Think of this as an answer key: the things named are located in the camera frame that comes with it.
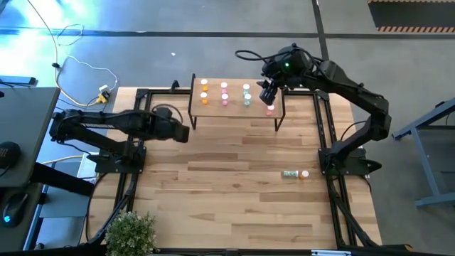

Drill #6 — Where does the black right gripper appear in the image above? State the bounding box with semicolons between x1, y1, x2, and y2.
257;67;285;106

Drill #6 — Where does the black round case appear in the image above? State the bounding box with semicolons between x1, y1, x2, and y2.
0;141;21;170

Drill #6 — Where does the grey desk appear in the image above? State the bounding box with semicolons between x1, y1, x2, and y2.
0;86;61;252

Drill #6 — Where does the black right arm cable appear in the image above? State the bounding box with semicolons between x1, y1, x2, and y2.
234;48;285;65

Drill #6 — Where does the wooden shelf black metal frame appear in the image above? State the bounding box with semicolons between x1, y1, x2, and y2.
189;73;287;132

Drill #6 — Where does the black desk leg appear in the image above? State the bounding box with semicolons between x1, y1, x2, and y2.
31;162;95;197

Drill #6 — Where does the yellow cable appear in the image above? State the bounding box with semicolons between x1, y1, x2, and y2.
26;0;104;107

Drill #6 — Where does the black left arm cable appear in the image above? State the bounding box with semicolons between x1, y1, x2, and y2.
151;103;184;124

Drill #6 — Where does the black hazard striped mat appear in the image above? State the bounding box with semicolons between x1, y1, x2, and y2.
367;0;455;34

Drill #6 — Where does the white cable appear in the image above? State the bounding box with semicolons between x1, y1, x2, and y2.
65;55;120;92

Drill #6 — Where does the black computer mouse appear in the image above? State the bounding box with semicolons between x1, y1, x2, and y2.
1;193;29;228

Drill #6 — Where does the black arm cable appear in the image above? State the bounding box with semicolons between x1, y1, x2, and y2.
151;103;184;124
234;48;285;65

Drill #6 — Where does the silver metal bracket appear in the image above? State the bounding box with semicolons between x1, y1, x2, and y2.
311;250;351;256

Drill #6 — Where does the green potted plant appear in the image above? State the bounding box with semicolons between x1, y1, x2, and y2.
104;209;158;256

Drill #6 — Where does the grey metal table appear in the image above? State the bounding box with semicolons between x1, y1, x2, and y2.
392;97;455;209

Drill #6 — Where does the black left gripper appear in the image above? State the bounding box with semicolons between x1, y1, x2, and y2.
151;108;191;144

